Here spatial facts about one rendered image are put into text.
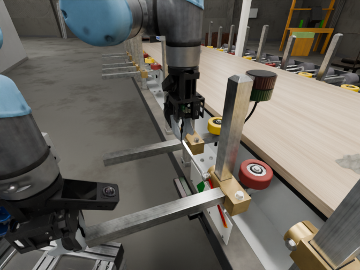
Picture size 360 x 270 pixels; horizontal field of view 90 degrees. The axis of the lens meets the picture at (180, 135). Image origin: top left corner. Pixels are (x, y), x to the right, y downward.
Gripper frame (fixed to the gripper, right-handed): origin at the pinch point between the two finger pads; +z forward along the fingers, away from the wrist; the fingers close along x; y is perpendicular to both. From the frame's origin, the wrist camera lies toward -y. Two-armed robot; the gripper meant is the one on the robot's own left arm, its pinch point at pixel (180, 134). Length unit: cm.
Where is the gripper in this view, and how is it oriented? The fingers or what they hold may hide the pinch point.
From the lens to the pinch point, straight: 53.6
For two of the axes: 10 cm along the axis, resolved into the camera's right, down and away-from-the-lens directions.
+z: 0.0, 8.3, 5.5
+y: 3.4, 5.2, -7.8
